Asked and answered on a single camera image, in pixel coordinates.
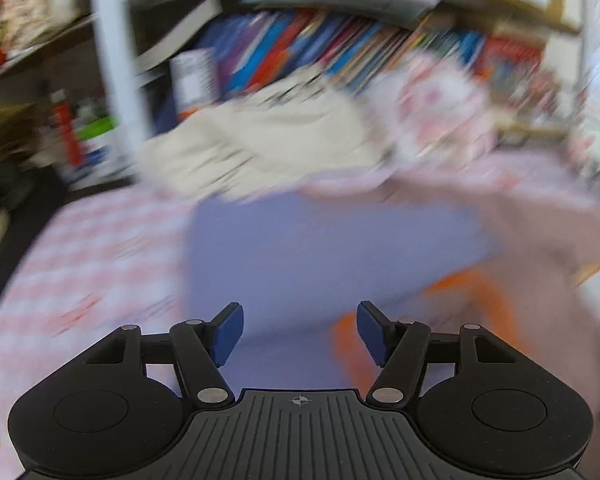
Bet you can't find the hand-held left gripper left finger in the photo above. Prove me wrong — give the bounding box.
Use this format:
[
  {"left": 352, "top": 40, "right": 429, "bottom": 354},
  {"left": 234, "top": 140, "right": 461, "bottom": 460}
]
[{"left": 80, "top": 302, "right": 244, "bottom": 408}]

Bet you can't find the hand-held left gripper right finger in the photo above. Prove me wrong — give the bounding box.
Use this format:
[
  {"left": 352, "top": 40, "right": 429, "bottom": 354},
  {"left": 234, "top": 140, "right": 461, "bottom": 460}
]
[{"left": 357, "top": 301, "right": 520, "bottom": 408}]

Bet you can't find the purple and tan sweater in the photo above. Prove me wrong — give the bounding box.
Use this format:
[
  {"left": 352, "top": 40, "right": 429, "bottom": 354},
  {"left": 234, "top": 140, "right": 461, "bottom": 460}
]
[{"left": 182, "top": 157, "right": 600, "bottom": 413}]

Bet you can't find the pink checked cartoon mat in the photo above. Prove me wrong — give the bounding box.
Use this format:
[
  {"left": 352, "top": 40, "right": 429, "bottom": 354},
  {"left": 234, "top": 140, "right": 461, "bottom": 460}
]
[{"left": 0, "top": 150, "right": 600, "bottom": 480}]

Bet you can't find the cream garment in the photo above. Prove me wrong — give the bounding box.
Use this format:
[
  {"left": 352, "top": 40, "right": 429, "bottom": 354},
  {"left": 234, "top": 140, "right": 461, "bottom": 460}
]
[{"left": 135, "top": 67, "right": 396, "bottom": 206}]

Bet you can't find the white jar with green rim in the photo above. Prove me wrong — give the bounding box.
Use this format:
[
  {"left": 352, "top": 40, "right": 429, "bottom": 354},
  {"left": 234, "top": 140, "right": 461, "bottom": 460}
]
[{"left": 76, "top": 115, "right": 120, "bottom": 173}]

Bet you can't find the white and pink bunny plush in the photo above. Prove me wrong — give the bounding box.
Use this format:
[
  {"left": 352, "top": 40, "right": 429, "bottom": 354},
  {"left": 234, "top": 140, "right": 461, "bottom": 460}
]
[{"left": 375, "top": 54, "right": 497, "bottom": 173}]

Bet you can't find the black side table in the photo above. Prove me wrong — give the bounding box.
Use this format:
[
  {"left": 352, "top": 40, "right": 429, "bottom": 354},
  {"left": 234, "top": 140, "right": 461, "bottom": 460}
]
[{"left": 0, "top": 165, "right": 76, "bottom": 341}]

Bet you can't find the white and orange carton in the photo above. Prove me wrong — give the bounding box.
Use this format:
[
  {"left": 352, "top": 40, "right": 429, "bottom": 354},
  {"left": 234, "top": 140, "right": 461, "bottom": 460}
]
[{"left": 170, "top": 49, "right": 220, "bottom": 117}]

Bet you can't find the red tassel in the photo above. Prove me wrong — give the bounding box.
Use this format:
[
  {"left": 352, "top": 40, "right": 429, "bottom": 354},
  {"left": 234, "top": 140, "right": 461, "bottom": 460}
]
[{"left": 51, "top": 91, "right": 85, "bottom": 167}]

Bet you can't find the olive brown garment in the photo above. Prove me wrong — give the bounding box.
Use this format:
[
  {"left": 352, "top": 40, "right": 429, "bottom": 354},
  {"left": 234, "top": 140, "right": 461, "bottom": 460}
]
[{"left": 0, "top": 104, "right": 48, "bottom": 213}]

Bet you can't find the row of colourful books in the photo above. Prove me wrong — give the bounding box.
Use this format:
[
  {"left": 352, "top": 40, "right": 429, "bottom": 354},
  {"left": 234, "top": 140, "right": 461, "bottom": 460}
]
[{"left": 200, "top": 7, "right": 488, "bottom": 103}]

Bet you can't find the white and wood bookshelf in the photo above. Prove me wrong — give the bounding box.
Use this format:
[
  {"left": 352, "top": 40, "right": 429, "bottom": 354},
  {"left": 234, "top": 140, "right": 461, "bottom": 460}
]
[{"left": 0, "top": 0, "right": 600, "bottom": 191}]

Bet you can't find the thick white-paged book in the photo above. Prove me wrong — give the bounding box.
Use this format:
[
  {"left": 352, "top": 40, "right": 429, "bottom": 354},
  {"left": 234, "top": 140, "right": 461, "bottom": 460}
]
[{"left": 135, "top": 0, "right": 224, "bottom": 73}]

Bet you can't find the red patterned box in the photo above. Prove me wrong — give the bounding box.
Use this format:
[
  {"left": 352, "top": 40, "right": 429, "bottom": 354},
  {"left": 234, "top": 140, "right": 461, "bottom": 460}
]
[{"left": 480, "top": 35, "right": 548, "bottom": 93}]

